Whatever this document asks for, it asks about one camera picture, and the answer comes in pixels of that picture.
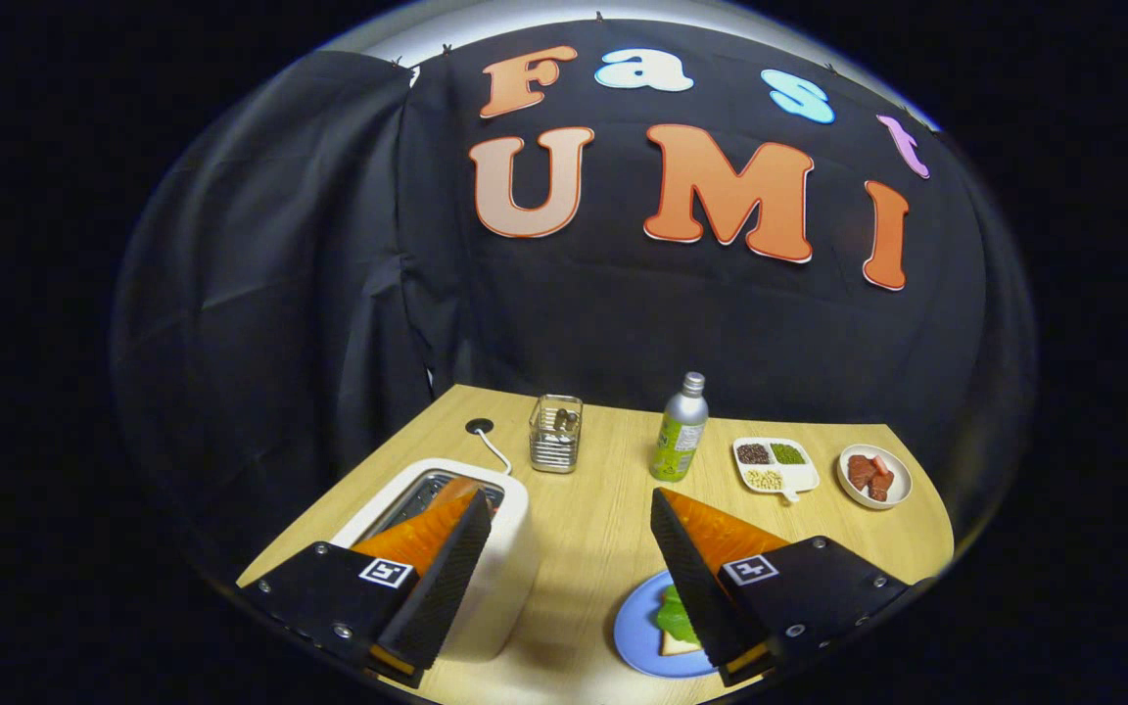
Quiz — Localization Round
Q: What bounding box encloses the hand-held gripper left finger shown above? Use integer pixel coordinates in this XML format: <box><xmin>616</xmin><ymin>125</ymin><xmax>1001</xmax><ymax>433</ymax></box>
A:
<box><xmin>236</xmin><ymin>487</ymin><xmax>494</xmax><ymax>689</ymax></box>

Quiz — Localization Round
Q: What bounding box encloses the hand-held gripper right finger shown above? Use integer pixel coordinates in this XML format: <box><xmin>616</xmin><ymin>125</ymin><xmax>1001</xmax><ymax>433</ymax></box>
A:
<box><xmin>650</xmin><ymin>487</ymin><xmax>917</xmax><ymax>688</ymax></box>

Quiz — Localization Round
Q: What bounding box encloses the green lettuce leaf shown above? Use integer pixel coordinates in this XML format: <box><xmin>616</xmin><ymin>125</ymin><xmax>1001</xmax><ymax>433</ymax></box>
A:
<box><xmin>657</xmin><ymin>586</ymin><xmax>702</xmax><ymax>647</ymax></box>

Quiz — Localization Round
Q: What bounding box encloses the white toaster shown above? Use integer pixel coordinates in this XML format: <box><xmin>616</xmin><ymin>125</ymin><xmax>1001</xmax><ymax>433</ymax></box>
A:
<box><xmin>329</xmin><ymin>457</ymin><xmax>530</xmax><ymax>664</ymax></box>

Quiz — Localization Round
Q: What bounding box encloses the blue plate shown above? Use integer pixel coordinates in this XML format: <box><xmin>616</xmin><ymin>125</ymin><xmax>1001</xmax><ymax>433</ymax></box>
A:
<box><xmin>614</xmin><ymin>570</ymin><xmax>722</xmax><ymax>680</ymax></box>

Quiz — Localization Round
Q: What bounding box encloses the white divided dish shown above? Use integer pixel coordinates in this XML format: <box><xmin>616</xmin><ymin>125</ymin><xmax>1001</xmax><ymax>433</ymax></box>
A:
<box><xmin>731</xmin><ymin>437</ymin><xmax>821</xmax><ymax>503</ymax></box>

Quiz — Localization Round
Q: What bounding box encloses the green and silver bottle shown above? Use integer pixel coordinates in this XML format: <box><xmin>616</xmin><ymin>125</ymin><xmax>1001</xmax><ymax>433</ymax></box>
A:
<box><xmin>649</xmin><ymin>372</ymin><xmax>709</xmax><ymax>483</ymax></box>

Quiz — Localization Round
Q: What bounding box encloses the white round plate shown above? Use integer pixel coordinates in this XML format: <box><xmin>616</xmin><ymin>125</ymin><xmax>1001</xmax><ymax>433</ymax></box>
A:
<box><xmin>837</xmin><ymin>444</ymin><xmax>914</xmax><ymax>511</ymax></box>

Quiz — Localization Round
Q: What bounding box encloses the black backdrop cloth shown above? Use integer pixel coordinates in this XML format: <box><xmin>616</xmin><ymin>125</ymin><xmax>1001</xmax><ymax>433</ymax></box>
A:
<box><xmin>112</xmin><ymin>20</ymin><xmax>1035</xmax><ymax>579</ymax></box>

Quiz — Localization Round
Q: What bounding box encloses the white toaster cable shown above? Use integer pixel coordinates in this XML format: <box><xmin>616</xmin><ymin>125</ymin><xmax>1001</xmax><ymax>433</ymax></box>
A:
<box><xmin>478</xmin><ymin>429</ymin><xmax>514</xmax><ymax>477</ymax></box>

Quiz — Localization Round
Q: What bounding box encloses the wire utensil basket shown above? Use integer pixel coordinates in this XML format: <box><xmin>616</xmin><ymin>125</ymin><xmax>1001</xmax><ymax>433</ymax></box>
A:
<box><xmin>529</xmin><ymin>394</ymin><xmax>584</xmax><ymax>475</ymax></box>

